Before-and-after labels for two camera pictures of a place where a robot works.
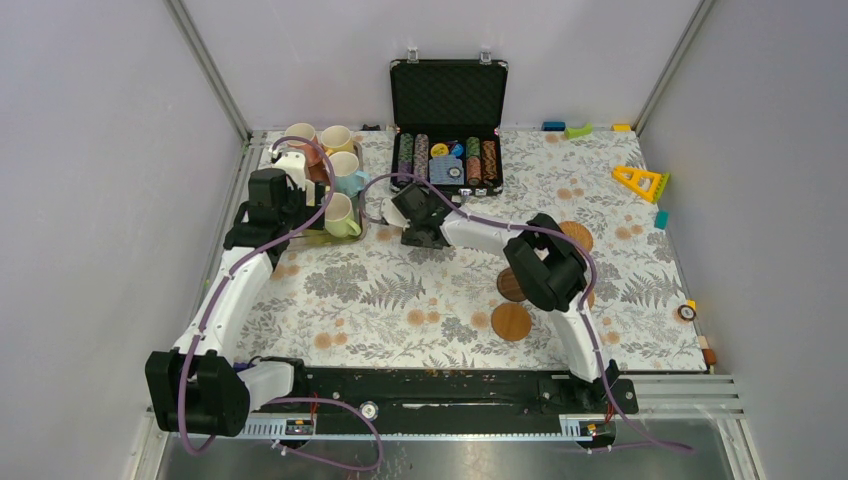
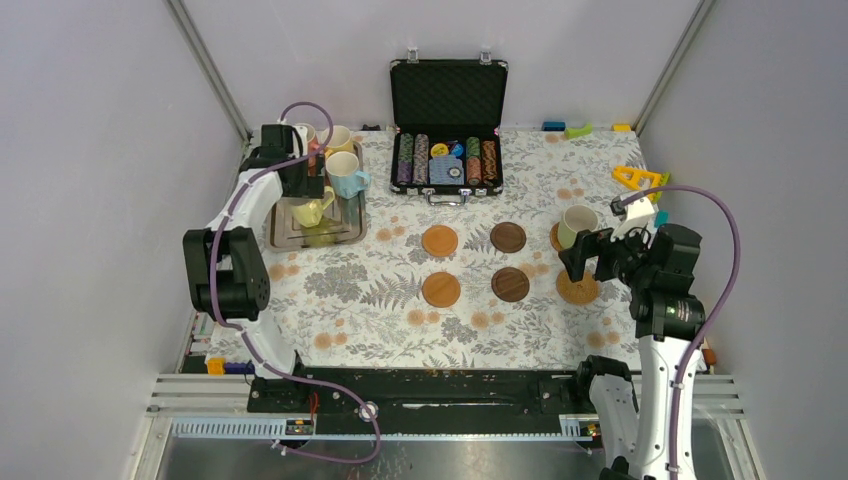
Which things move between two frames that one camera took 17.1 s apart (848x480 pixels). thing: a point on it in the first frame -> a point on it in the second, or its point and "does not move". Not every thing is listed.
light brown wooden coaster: x=511 y=322 -> x=441 y=289
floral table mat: x=388 y=304 does not move
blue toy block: x=553 y=126 does not move
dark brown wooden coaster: x=509 y=287 does not move
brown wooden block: x=709 y=356 does not move
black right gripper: x=409 y=237 -> x=592 y=243
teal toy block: x=661 y=220 does not move
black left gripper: x=300 y=195 -> x=311 y=185
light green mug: x=338 y=220 -> x=575 y=219
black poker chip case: x=447 y=121 does not move
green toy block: x=571 y=133 does not move
